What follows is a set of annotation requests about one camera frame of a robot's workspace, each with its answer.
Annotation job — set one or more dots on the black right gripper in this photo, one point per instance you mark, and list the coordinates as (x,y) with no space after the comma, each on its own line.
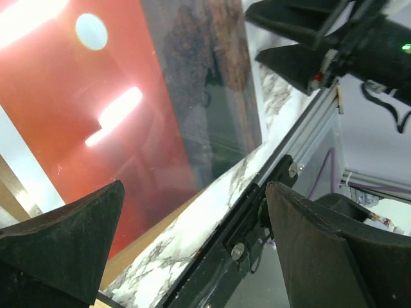
(368,46)

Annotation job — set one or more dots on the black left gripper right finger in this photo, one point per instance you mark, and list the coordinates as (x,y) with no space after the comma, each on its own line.
(330,257)

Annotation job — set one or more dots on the red sunset photo print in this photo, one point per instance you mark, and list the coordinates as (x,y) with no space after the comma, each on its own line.
(128,96)

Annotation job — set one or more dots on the clear acrylic glass sheet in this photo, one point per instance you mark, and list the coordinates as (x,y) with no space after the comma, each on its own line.
(96,128)

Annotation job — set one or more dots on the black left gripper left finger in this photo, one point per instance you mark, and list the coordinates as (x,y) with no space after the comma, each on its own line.
(57,259)

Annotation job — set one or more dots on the aluminium extrusion rail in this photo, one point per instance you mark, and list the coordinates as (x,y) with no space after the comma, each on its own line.
(295,128)

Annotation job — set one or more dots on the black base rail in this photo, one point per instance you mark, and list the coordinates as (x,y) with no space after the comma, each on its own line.
(235,247)

